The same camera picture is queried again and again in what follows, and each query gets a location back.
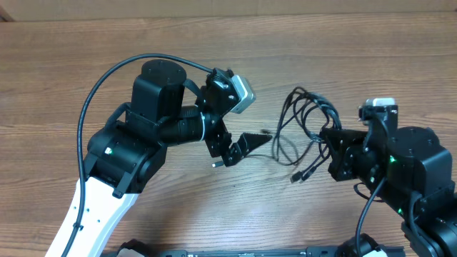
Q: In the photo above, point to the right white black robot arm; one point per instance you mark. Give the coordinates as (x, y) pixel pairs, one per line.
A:
(411, 172)

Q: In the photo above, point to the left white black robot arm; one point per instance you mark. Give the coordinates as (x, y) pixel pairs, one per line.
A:
(166, 109)

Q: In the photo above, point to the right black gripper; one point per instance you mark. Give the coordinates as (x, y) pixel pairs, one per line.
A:
(345, 153)

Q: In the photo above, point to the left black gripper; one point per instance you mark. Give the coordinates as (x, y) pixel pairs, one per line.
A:
(218, 146)

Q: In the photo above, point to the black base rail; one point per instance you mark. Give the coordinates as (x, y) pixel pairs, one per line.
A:
(369, 247)

